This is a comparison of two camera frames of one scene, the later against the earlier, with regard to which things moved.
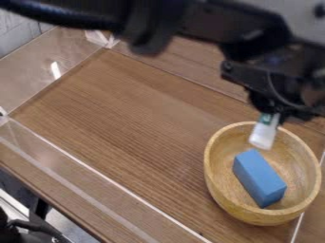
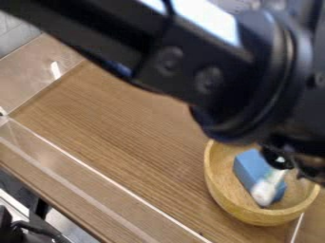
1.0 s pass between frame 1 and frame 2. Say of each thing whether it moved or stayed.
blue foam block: stayed
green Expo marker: moved
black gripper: moved
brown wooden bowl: stayed
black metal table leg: stayed
